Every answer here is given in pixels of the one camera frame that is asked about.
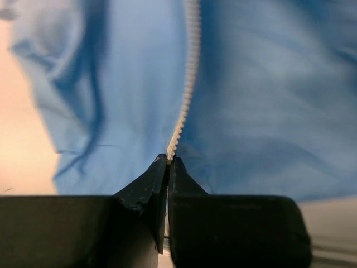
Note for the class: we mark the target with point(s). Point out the light blue hooded jacket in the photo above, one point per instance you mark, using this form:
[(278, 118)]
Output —
[(256, 97)]

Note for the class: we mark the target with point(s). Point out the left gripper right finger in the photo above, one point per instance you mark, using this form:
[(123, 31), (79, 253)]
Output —
[(185, 224)]

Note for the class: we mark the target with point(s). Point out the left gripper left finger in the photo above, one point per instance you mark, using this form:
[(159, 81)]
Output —
[(147, 196)]

